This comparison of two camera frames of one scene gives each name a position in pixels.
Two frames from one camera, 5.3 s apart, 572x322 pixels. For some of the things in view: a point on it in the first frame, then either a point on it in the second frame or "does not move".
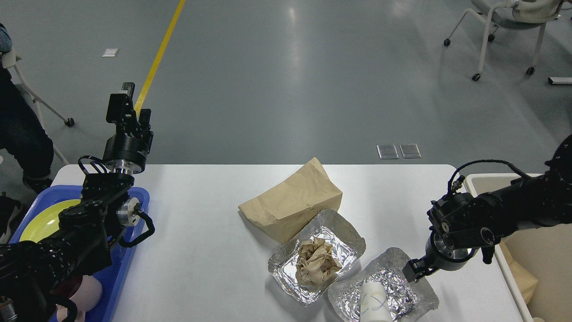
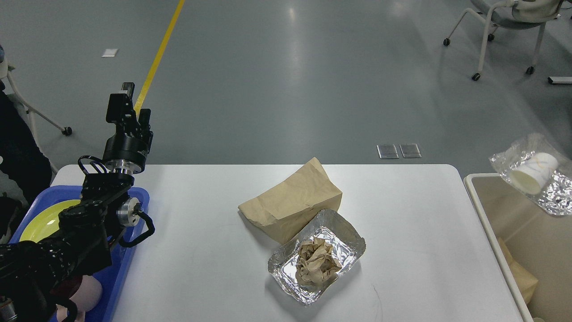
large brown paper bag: (282, 213) does not move
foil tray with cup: (407, 298) -> (534, 167)
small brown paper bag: (527, 281) does not move
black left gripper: (126, 152) does not move
